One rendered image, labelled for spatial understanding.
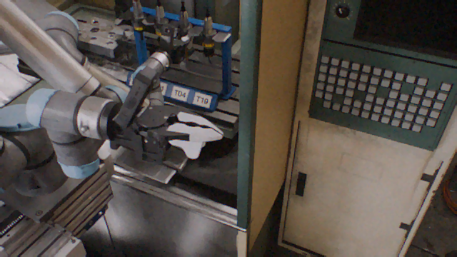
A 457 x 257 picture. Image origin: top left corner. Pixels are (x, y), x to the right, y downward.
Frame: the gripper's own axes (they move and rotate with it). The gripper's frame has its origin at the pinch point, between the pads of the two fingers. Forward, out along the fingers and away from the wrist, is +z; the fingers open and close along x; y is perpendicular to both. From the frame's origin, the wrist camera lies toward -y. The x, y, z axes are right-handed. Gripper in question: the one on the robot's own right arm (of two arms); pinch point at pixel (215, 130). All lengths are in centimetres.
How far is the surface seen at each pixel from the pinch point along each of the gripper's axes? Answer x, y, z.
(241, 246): -48, 83, -3
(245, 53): -36.6, 1.7, -3.7
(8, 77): -119, 75, -157
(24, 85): -120, 79, -148
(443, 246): -132, 141, 94
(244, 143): -41, 31, -3
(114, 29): -130, 42, -94
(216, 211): -51, 72, -14
